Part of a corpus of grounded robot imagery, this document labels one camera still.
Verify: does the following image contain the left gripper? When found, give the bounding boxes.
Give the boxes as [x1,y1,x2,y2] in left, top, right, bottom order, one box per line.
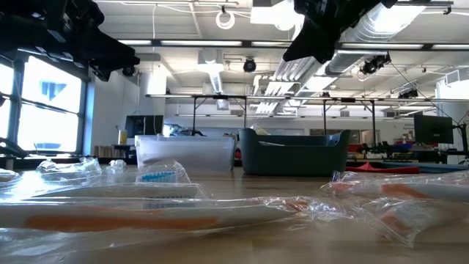
[36,0,141,82]

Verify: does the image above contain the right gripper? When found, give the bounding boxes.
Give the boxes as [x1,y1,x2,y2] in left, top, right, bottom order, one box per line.
[281,0,399,65]

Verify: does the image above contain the white ceiling light panel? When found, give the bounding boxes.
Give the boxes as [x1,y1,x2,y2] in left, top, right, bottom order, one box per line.
[250,0,305,32]

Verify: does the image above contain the black monitor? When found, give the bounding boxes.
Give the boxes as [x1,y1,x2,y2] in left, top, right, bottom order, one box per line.
[413,114,454,145]
[125,114,165,139]

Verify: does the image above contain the grey-blue plastic bin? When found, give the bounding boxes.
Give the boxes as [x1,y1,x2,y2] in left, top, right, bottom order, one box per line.
[237,128,352,177]

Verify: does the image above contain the clear frosted plastic bin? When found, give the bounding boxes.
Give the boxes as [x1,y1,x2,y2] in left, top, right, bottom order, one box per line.
[134,133,237,173]

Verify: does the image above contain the bagged items at left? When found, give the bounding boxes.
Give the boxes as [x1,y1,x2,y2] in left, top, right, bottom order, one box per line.
[34,156,128,186]

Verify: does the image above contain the red cloth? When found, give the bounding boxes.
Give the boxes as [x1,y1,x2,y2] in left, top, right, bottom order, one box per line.
[345,162,421,175]

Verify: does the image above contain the black overhead camera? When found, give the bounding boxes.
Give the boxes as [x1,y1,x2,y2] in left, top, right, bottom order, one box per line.
[242,56,258,74]

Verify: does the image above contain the black background rig frame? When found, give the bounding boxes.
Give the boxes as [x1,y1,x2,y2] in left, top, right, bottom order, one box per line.
[322,97,377,144]
[192,94,248,130]

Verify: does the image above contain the black aluminium frame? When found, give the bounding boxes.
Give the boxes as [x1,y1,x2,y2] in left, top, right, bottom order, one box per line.
[117,38,469,51]

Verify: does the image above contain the white cable coil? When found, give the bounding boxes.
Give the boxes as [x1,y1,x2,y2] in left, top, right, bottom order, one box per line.
[215,9,237,31]

